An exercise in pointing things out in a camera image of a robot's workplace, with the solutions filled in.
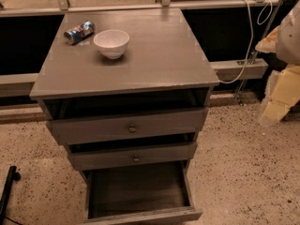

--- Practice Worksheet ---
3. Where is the grey wooden drawer cabinet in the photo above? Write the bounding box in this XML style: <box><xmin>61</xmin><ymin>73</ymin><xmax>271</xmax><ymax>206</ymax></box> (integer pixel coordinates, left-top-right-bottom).
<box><xmin>29</xmin><ymin>7</ymin><xmax>220</xmax><ymax>186</ymax></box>

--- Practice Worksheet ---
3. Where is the blue crushed drink can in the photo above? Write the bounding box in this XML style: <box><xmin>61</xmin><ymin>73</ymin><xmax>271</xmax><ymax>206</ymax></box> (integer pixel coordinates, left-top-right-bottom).
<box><xmin>64</xmin><ymin>21</ymin><xmax>96</xmax><ymax>45</ymax></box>

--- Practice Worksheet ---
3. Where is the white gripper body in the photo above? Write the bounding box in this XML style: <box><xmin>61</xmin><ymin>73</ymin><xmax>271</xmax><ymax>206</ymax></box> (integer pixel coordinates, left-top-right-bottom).
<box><xmin>265</xmin><ymin>64</ymin><xmax>300</xmax><ymax>108</ymax></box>

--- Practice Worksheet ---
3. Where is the white hanging cable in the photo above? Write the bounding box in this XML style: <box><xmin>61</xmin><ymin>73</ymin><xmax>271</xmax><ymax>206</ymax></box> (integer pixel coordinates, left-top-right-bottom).
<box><xmin>217</xmin><ymin>0</ymin><xmax>274</xmax><ymax>85</ymax></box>

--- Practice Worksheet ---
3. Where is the grey drawer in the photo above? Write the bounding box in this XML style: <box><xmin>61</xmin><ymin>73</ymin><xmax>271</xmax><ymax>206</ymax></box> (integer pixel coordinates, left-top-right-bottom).
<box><xmin>83</xmin><ymin>161</ymin><xmax>203</xmax><ymax>225</ymax></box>
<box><xmin>67</xmin><ymin>142</ymin><xmax>197</xmax><ymax>171</ymax></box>
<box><xmin>48</xmin><ymin>108</ymin><xmax>208</xmax><ymax>145</ymax></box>

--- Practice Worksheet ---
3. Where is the black floor stand leg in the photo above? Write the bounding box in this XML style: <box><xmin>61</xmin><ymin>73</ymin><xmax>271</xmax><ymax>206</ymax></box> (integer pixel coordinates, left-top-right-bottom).
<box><xmin>0</xmin><ymin>166</ymin><xmax>21</xmax><ymax>225</ymax></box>

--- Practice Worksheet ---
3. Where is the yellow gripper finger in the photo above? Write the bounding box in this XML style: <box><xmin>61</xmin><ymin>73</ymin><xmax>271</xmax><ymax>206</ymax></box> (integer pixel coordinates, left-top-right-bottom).
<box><xmin>258</xmin><ymin>100</ymin><xmax>291</xmax><ymax>128</ymax></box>

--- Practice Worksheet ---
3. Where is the thin metal diagonal rod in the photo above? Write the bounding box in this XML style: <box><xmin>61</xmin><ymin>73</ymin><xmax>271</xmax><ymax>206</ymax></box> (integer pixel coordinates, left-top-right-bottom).
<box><xmin>232</xmin><ymin>0</ymin><xmax>284</xmax><ymax>105</ymax></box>

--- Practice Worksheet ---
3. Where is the grey middle drawer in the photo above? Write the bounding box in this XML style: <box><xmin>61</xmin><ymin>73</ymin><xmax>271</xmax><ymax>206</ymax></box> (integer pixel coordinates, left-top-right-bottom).
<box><xmin>67</xmin><ymin>142</ymin><xmax>197</xmax><ymax>171</ymax></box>

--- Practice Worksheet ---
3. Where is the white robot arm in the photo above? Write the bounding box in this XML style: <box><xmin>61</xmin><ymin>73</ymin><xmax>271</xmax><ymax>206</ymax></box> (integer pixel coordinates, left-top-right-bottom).
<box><xmin>255</xmin><ymin>1</ymin><xmax>300</xmax><ymax>127</ymax></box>

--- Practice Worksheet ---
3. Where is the grey top drawer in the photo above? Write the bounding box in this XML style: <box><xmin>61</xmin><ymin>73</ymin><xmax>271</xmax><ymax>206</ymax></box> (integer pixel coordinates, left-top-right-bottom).
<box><xmin>48</xmin><ymin>108</ymin><xmax>208</xmax><ymax>145</ymax></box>

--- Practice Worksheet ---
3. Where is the grey bottom drawer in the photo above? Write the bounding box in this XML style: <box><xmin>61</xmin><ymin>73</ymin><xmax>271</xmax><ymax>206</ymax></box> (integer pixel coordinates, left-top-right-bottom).
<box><xmin>83</xmin><ymin>161</ymin><xmax>203</xmax><ymax>225</ymax></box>

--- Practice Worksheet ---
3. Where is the grey metal railing frame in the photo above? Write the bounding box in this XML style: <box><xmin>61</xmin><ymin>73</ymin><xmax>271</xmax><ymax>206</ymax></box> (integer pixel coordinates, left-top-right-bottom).
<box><xmin>0</xmin><ymin>0</ymin><xmax>292</xmax><ymax>98</ymax></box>

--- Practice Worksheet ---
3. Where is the white ceramic bowl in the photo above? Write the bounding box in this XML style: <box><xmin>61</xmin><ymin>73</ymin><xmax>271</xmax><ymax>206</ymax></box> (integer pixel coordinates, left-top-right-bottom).
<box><xmin>93</xmin><ymin>29</ymin><xmax>129</xmax><ymax>59</ymax></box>

